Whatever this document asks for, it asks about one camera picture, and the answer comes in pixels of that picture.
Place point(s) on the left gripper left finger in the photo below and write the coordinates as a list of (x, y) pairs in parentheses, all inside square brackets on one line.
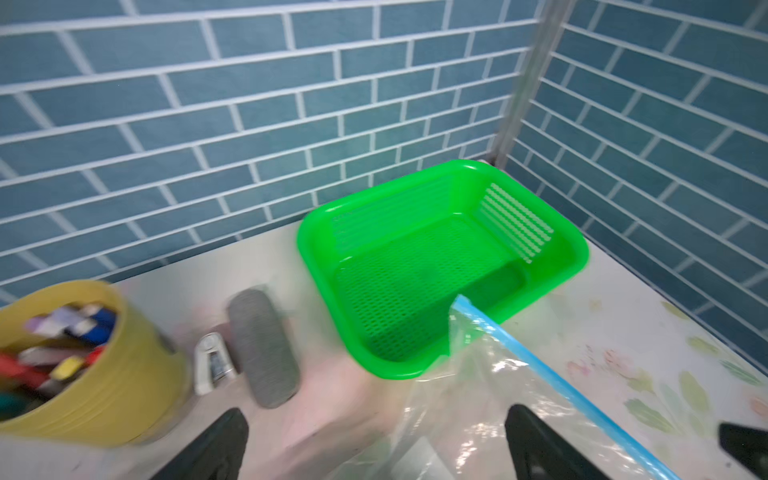
[(217, 453)]

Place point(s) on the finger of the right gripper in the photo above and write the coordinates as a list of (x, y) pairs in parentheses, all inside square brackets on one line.
[(747, 445)]

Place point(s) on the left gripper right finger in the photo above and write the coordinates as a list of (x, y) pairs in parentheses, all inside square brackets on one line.
[(538, 452)]

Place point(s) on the clear zipper bag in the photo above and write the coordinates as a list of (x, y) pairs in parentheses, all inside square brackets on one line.
[(492, 409)]

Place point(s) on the small white stapler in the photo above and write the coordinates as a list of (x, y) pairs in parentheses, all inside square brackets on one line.
[(212, 363)]

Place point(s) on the grey fabric case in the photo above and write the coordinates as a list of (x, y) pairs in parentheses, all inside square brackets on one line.
[(264, 349)]

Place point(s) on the yellow pen cup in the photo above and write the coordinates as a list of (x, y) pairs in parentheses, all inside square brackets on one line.
[(132, 392)]

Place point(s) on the blue marker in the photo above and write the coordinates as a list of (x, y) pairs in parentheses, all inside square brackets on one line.
[(92, 323)]

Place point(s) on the purple marker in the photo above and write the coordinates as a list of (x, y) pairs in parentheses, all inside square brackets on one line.
[(54, 324)]

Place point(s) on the red marker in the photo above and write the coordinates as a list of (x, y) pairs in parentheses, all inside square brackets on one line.
[(25, 375)]

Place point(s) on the green plastic basket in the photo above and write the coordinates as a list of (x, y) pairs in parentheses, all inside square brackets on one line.
[(389, 261)]

